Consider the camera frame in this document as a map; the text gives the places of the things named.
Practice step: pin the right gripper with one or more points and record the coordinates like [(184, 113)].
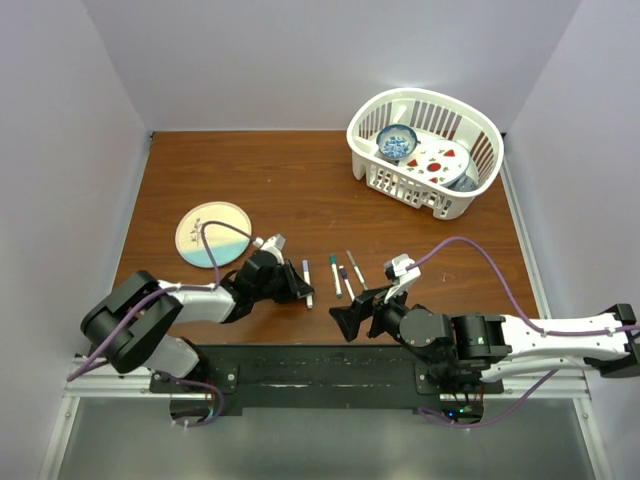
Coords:
[(348, 318)]

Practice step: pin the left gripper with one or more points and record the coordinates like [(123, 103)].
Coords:
[(295, 286)]

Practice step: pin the teal white marker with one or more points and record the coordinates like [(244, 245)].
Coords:
[(336, 280)]

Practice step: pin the green pen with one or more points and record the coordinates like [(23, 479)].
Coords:
[(357, 270)]

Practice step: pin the blue marker cap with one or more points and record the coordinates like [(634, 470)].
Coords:
[(343, 273)]

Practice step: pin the blue white marker pen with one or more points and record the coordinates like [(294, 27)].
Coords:
[(349, 289)]

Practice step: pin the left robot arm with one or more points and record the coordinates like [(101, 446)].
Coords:
[(129, 328)]

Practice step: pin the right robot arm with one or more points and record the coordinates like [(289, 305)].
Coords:
[(469, 349)]

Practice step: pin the round cream blue plate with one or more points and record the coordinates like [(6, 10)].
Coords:
[(225, 244)]

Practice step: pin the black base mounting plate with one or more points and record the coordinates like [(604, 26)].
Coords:
[(336, 377)]

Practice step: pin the grey dish in basket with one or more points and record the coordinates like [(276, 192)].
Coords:
[(467, 182)]

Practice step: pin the watermelon pattern plate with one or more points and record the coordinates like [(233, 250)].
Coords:
[(437, 161)]

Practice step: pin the blue patterned bowl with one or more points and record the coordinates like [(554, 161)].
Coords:
[(396, 141)]

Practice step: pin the white plastic dish basket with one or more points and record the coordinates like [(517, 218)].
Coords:
[(432, 116)]

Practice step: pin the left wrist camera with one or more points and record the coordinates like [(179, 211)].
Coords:
[(273, 245)]

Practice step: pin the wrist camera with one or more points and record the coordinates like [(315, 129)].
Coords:
[(273, 245), (402, 272)]

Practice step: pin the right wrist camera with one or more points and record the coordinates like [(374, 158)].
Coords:
[(402, 272)]

